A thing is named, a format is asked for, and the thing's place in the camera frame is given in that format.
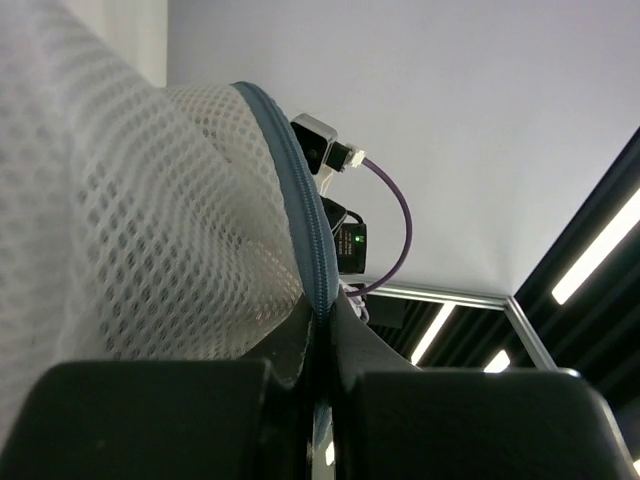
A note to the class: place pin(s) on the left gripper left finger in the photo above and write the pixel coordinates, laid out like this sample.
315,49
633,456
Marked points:
249,418

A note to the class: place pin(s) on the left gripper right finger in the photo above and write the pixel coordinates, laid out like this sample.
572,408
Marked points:
393,420

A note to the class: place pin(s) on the blue-trimmed white mesh laundry bag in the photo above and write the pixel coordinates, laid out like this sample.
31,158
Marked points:
140,222

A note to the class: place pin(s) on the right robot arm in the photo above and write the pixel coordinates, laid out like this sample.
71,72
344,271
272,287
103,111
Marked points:
348,229

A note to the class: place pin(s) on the right aluminium frame post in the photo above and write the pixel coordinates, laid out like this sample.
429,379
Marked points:
521,325

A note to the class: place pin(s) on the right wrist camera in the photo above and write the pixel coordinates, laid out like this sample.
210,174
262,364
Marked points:
315,139

